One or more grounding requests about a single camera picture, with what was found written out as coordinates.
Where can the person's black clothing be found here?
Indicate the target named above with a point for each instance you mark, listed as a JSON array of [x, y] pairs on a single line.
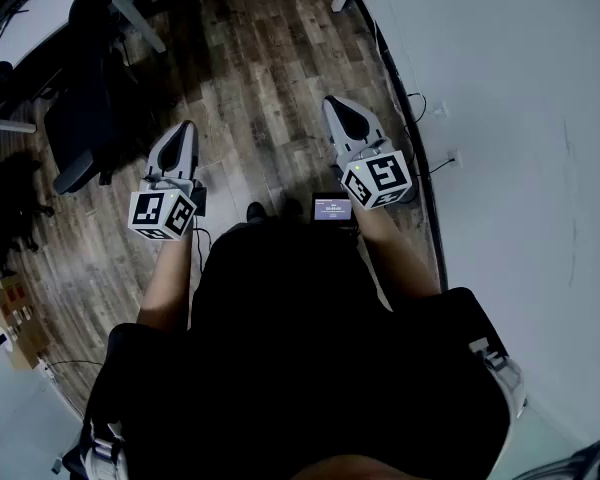
[[290, 343]]

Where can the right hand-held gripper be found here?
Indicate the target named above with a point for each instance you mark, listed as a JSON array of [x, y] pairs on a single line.
[[380, 178]]

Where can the brown cardboard box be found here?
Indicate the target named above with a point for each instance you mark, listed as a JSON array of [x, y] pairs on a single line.
[[15, 313]]

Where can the person's black shoe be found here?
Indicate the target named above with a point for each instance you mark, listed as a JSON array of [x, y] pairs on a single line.
[[256, 211], [291, 207]]

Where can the person's left forearm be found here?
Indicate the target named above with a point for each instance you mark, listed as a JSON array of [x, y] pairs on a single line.
[[167, 283]]

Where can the person's right forearm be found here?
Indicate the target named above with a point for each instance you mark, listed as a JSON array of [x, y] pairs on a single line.
[[395, 258]]

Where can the white wall outlet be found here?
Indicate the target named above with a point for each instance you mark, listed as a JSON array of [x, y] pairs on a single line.
[[441, 110], [455, 158]]

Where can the white desk foot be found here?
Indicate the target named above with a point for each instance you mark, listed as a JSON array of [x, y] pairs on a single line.
[[10, 126]]

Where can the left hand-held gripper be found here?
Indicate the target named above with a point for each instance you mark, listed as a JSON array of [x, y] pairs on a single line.
[[152, 213]]

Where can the small black screen device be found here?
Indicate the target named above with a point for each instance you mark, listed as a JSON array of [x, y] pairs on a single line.
[[332, 209]]

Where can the black office chair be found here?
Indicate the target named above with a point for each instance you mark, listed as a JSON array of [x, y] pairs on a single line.
[[80, 118]]

